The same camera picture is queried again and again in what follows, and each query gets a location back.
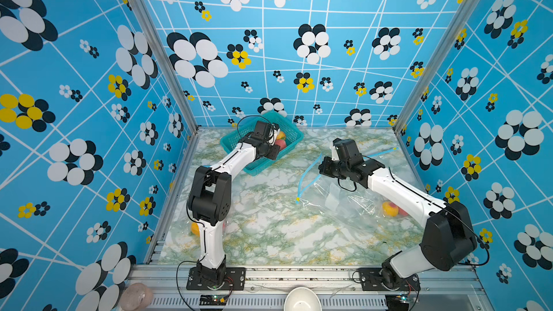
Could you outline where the teal plastic mesh basket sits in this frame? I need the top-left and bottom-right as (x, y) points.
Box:
(220, 112), (304, 176)

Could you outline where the clear zip bag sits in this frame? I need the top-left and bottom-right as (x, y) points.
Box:
(370, 147), (408, 218)
(296, 155), (388, 232)

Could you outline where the yellow round peach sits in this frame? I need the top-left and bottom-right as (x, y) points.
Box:
(382, 201), (400, 217)

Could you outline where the yellow orange peach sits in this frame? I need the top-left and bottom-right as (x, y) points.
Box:
(191, 223), (200, 236)

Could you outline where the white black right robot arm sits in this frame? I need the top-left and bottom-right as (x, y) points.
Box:
(318, 157), (478, 289)

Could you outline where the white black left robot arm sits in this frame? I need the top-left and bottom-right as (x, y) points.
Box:
(187, 125), (280, 286)

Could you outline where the white bowl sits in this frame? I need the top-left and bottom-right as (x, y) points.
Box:
(284, 287), (322, 311)

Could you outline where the pink lumpy object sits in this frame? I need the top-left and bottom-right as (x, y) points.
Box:
(119, 283), (154, 311)

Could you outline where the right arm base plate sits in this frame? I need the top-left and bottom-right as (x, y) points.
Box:
(352, 267), (421, 292)

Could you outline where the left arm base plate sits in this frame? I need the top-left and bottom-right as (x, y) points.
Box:
(186, 265), (246, 291)

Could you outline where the aluminium front rail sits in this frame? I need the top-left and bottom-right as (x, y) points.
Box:
(128, 263), (493, 310)

